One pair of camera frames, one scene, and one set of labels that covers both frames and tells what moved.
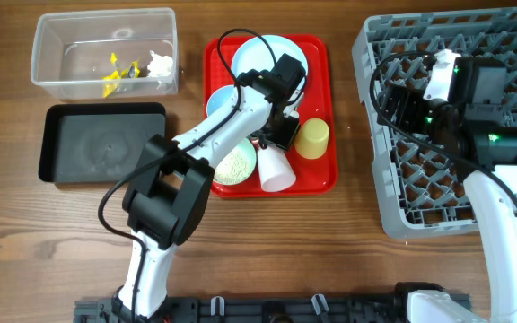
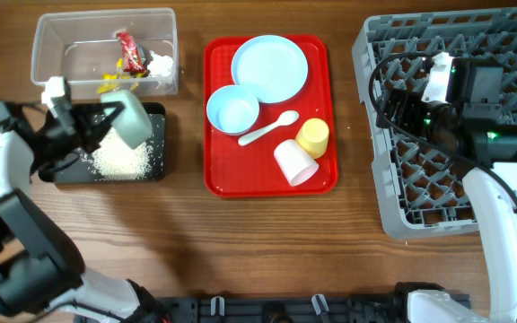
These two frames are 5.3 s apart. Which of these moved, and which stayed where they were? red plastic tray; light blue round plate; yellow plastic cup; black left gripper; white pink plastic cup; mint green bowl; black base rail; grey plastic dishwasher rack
Moved: white pink plastic cup; mint green bowl; black left gripper
Stayed: yellow plastic cup; black base rail; red plastic tray; light blue round plate; grey plastic dishwasher rack
